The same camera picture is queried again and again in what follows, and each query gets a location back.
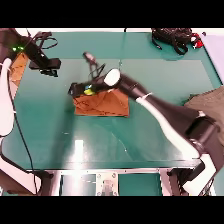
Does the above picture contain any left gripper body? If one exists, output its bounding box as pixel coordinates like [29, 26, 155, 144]
[28, 57, 62, 78]

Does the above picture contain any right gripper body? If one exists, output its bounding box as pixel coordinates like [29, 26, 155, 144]
[67, 81, 101, 98]

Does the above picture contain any orange garment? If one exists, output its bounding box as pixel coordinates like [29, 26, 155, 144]
[72, 87, 131, 118]

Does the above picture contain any brown cardboard box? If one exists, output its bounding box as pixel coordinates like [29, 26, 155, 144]
[9, 52, 30, 88]

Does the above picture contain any grey-olive garment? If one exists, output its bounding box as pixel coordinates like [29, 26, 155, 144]
[184, 85, 224, 148]

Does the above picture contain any black cable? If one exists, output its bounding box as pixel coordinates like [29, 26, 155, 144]
[7, 75, 40, 196]
[32, 31, 59, 51]

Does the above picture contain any silver frame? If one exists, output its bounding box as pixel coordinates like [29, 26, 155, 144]
[32, 167, 208, 197]

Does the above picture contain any black bag with straps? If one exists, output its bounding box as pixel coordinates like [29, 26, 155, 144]
[150, 28, 201, 56]

